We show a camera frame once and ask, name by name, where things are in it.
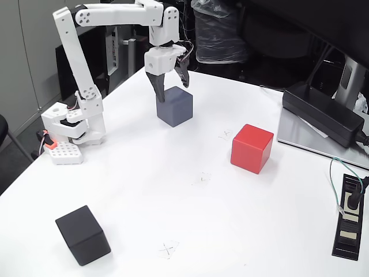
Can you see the grey block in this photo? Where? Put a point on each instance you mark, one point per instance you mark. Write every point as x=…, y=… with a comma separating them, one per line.
x=176, y=109

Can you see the black block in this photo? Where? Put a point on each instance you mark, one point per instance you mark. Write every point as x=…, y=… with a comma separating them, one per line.
x=82, y=235

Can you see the black computer case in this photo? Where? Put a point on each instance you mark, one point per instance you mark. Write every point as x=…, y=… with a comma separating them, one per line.
x=139, y=56

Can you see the red block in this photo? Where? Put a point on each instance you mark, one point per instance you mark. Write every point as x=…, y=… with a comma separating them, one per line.
x=250, y=148

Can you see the black power adapter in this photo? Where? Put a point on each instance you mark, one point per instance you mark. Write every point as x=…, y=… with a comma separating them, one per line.
x=320, y=112

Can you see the black monitor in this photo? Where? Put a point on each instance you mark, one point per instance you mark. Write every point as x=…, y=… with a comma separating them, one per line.
x=331, y=23

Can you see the black chair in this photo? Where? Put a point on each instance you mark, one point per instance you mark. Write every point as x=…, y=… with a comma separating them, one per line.
x=2, y=127

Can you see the silver monitor stand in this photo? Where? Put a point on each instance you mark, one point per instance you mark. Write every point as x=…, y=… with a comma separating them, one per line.
x=350, y=80

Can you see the white crumpled plastic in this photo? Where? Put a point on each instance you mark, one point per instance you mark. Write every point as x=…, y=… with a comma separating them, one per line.
x=361, y=102

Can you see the black power strip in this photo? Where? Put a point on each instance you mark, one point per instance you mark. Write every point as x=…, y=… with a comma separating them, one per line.
x=347, y=231

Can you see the grey metal post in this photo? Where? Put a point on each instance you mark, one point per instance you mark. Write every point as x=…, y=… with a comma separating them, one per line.
x=131, y=54

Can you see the silver monitor base plate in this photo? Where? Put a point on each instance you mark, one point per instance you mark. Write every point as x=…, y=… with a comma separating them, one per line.
x=302, y=138

